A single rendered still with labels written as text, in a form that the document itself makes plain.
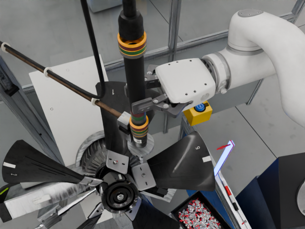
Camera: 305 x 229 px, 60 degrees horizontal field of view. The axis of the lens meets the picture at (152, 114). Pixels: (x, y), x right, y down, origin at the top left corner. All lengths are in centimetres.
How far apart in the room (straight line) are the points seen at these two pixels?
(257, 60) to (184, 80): 15
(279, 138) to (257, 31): 211
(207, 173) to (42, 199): 60
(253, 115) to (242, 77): 205
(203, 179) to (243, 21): 61
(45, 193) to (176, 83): 69
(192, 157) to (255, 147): 151
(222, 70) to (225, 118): 199
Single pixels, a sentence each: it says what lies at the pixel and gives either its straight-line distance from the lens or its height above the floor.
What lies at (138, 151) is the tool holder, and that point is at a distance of 68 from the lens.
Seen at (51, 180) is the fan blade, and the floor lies 124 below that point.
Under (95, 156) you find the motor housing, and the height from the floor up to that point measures 119.
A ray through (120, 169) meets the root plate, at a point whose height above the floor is 125.
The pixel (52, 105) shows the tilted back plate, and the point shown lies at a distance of 104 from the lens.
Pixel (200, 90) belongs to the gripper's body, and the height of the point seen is 166.
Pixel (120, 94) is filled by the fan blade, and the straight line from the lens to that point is 84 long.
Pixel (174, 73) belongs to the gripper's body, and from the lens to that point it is 54.
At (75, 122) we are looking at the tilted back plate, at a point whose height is 119.
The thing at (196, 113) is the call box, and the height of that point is 107.
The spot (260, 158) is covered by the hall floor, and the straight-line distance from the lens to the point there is 242.
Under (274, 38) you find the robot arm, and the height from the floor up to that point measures 176.
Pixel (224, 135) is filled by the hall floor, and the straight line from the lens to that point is 243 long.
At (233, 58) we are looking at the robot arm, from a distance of 56.
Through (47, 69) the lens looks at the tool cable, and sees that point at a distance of 76.
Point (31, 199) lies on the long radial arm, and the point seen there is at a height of 113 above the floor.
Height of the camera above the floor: 207
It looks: 57 degrees down
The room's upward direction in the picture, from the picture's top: straight up
